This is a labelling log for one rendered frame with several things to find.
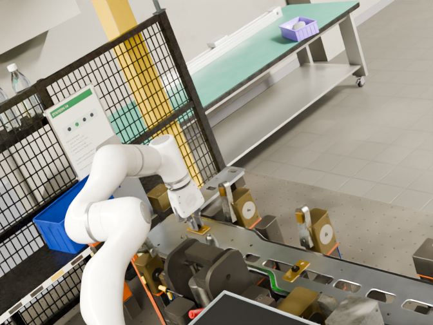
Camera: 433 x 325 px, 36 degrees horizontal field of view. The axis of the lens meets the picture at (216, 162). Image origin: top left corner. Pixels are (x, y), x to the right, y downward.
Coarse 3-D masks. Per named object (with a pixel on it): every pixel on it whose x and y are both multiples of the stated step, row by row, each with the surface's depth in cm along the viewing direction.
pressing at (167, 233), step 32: (160, 224) 232; (224, 224) 218; (160, 256) 214; (288, 256) 190; (320, 256) 185; (288, 288) 178; (320, 288) 173; (384, 288) 165; (416, 288) 161; (384, 320) 155; (416, 320) 152
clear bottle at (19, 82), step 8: (16, 72) 238; (16, 80) 238; (24, 80) 239; (16, 88) 239; (24, 88) 239; (32, 96) 242; (32, 104) 242; (40, 104) 245; (32, 112) 243; (40, 112) 244
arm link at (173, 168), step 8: (160, 136) 208; (168, 136) 206; (152, 144) 204; (160, 144) 202; (168, 144) 202; (176, 144) 206; (160, 152) 203; (168, 152) 203; (176, 152) 205; (168, 160) 204; (176, 160) 205; (160, 168) 206; (168, 168) 205; (176, 168) 206; (184, 168) 208; (168, 176) 207; (176, 176) 206; (184, 176) 208
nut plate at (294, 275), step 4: (300, 260) 186; (296, 264) 185; (300, 264) 184; (304, 264) 184; (308, 264) 183; (292, 268) 183; (296, 268) 182; (300, 268) 183; (304, 268) 182; (288, 272) 183; (292, 272) 183; (296, 272) 182; (300, 272) 182; (284, 276) 182; (292, 276) 181; (296, 276) 181; (288, 280) 180; (292, 280) 180
